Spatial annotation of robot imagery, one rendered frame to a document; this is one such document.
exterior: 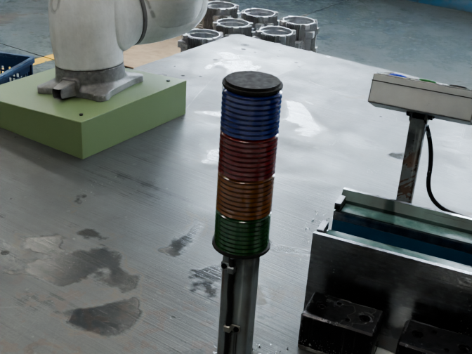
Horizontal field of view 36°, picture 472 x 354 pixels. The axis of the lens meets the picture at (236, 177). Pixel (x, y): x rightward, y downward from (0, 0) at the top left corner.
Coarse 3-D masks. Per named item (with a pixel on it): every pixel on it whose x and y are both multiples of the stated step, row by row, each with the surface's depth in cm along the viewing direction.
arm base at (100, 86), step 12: (60, 72) 160; (72, 72) 158; (84, 72) 158; (96, 72) 159; (108, 72) 160; (120, 72) 163; (132, 72) 170; (48, 84) 162; (60, 84) 157; (72, 84) 158; (84, 84) 159; (96, 84) 159; (108, 84) 160; (120, 84) 163; (132, 84) 167; (60, 96) 158; (72, 96) 159; (84, 96) 159; (96, 96) 156; (108, 96) 158
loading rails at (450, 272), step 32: (352, 192) 113; (320, 224) 104; (352, 224) 111; (384, 224) 109; (416, 224) 108; (448, 224) 108; (320, 256) 102; (352, 256) 100; (384, 256) 98; (416, 256) 100; (448, 256) 106; (320, 288) 104; (352, 288) 102; (384, 288) 100; (416, 288) 98; (448, 288) 96; (384, 320) 102; (416, 320) 100; (448, 320) 98
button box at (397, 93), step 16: (384, 80) 120; (400, 80) 119; (416, 80) 119; (384, 96) 120; (400, 96) 119; (416, 96) 118; (432, 96) 118; (448, 96) 117; (464, 96) 116; (432, 112) 117; (448, 112) 117; (464, 112) 116
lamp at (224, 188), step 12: (228, 180) 73; (264, 180) 74; (216, 192) 76; (228, 192) 74; (240, 192) 73; (252, 192) 73; (264, 192) 74; (216, 204) 77; (228, 204) 75; (240, 204) 74; (252, 204) 74; (264, 204) 75; (228, 216) 75; (240, 216) 75; (252, 216) 75; (264, 216) 76
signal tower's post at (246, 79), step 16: (224, 80) 71; (240, 80) 71; (256, 80) 71; (272, 80) 71; (256, 96) 69; (224, 256) 80; (240, 256) 76; (256, 256) 77; (224, 272) 81; (240, 272) 80; (256, 272) 81; (224, 288) 82; (240, 288) 81; (256, 288) 83; (224, 304) 82; (240, 304) 82; (224, 320) 83; (240, 320) 82; (224, 336) 84; (240, 336) 83; (224, 352) 84; (240, 352) 84
